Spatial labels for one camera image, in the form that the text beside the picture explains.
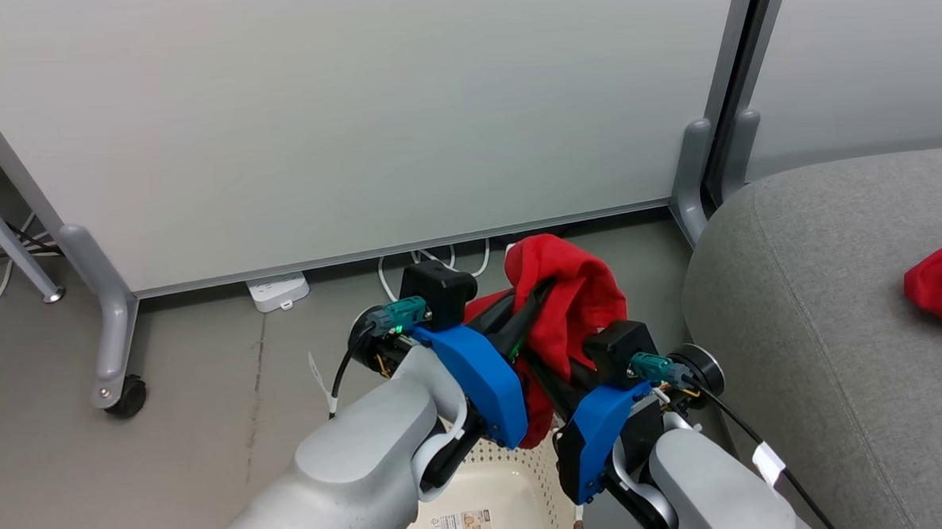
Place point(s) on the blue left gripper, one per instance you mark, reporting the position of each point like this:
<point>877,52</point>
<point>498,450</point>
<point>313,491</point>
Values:
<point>480,383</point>

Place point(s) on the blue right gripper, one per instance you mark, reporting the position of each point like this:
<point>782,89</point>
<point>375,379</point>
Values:
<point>598,442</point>

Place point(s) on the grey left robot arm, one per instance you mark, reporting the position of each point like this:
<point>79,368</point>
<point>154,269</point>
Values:
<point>353,468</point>

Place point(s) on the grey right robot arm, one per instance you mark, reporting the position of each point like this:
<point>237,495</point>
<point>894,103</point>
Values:
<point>711,484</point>

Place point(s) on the grey fabric sofa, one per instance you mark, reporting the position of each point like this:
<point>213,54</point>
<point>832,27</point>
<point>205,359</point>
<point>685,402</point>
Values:
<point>839,320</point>

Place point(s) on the white plastic laundry basket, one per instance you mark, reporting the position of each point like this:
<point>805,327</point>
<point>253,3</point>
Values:
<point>505,493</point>

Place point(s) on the white power strip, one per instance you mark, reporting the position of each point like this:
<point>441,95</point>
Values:
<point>278,291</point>

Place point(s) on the large white partition panel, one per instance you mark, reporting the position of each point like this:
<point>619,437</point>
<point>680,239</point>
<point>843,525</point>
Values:
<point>353,103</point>

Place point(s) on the grey partition leg with caster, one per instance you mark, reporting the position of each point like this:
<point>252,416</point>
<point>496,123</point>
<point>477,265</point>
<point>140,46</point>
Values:
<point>116,320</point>

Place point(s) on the narrow white partition panel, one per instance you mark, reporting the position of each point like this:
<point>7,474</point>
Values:
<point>867,40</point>

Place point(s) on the grey metal table leg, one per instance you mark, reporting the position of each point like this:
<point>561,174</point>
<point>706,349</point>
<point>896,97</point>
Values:
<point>5,241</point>

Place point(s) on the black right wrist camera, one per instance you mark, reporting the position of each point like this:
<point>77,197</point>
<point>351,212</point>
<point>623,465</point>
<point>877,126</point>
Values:
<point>619,349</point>

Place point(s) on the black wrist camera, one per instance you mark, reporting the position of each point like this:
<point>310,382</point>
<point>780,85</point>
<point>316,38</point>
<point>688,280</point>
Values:
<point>439,291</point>
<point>619,349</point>

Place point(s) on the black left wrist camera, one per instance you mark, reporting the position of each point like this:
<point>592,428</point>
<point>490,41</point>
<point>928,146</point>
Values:
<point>439,291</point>

